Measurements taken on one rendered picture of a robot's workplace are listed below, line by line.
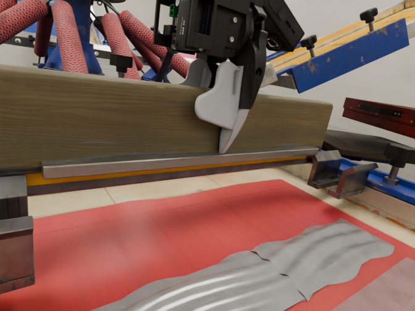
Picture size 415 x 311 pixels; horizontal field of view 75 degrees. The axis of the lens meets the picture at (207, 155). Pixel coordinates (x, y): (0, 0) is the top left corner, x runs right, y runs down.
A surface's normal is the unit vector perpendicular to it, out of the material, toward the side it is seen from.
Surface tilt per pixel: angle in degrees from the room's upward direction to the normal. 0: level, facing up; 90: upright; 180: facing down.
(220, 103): 83
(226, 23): 90
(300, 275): 34
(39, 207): 0
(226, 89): 83
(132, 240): 0
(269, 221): 0
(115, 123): 90
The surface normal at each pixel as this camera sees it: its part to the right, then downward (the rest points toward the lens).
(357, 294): 0.15, -0.94
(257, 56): 0.59, 0.10
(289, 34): 0.51, 0.35
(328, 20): -0.81, 0.05
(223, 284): 0.35, -0.63
